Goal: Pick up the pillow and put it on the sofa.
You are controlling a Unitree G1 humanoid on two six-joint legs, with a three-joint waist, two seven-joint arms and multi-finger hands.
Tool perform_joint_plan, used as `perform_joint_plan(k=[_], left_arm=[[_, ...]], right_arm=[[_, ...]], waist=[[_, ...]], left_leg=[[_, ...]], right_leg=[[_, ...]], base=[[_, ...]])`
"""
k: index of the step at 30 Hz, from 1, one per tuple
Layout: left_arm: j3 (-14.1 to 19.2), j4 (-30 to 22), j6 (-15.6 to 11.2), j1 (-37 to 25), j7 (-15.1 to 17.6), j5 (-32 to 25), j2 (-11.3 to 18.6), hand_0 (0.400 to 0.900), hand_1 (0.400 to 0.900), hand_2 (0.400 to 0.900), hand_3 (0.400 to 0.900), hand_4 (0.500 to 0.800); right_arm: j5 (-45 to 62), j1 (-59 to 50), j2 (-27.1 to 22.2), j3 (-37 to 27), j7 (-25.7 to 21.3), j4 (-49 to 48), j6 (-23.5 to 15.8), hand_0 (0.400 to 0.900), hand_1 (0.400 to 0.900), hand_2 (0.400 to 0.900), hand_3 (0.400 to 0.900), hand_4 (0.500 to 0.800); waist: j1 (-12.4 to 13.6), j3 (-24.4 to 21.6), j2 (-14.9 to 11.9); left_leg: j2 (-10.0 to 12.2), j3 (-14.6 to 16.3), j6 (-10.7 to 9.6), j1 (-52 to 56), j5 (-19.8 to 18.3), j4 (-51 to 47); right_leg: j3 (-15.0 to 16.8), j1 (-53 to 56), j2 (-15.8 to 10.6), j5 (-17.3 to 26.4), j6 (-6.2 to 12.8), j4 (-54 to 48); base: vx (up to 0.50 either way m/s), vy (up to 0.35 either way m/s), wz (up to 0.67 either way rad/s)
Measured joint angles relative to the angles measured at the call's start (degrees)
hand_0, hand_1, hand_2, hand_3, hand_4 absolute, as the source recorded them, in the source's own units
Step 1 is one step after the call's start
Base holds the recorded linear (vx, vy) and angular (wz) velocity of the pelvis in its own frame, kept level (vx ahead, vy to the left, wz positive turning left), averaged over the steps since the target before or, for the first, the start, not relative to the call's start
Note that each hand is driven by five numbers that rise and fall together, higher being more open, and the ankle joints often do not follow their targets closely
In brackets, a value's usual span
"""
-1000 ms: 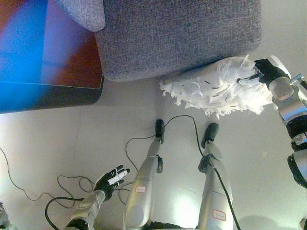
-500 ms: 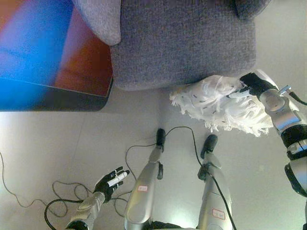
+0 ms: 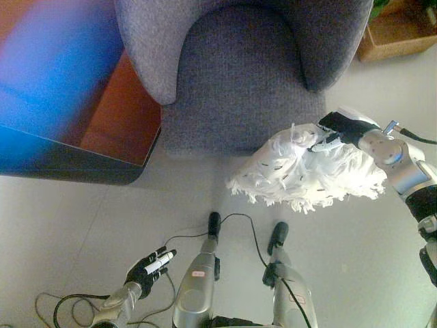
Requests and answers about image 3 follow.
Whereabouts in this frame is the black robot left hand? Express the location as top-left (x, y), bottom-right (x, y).
top-left (123, 249), bottom-right (178, 300)

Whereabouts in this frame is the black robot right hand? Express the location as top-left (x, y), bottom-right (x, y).
top-left (309, 106), bottom-right (382, 153)

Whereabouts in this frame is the white fluffy fringed cloth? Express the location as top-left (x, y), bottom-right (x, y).
top-left (225, 122), bottom-right (389, 215)

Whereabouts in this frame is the silver robot left leg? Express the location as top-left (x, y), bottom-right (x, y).
top-left (173, 237), bottom-right (221, 328)

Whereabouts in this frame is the silver robot leg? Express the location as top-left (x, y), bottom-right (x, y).
top-left (173, 237), bottom-right (221, 328)
top-left (262, 245), bottom-right (318, 328)

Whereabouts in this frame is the black robot left foot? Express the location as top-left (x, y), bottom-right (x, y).
top-left (208, 211), bottom-right (222, 240)

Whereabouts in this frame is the black robot foot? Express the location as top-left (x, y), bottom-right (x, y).
top-left (208, 211), bottom-right (222, 240)
top-left (267, 221), bottom-right (290, 256)

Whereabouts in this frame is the wooden woven planter basket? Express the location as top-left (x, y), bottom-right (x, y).
top-left (357, 0), bottom-right (437, 63)

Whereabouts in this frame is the grey fabric tub armchair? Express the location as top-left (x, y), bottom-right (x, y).
top-left (114, 0), bottom-right (375, 156)

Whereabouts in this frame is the green leafy potted plant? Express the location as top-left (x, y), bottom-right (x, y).
top-left (370, 0), bottom-right (393, 21)

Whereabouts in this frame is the black robot right foot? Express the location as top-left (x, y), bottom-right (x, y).
top-left (267, 221), bottom-right (290, 256)

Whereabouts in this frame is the silver robot right leg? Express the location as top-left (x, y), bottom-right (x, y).
top-left (262, 245), bottom-right (318, 328)

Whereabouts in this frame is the brown glossy wooden cabinet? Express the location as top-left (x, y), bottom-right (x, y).
top-left (0, 0), bottom-right (164, 187)

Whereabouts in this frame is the black wrist cable silver plug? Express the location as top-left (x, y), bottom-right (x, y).
top-left (384, 119), bottom-right (437, 144)

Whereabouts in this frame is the black looped floor cable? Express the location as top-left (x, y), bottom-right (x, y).
top-left (36, 292), bottom-right (115, 328)

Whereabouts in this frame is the thin black cable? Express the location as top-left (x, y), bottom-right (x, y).
top-left (160, 213), bottom-right (274, 271)

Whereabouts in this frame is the thick black leg cable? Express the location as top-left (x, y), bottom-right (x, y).
top-left (272, 269), bottom-right (317, 328)

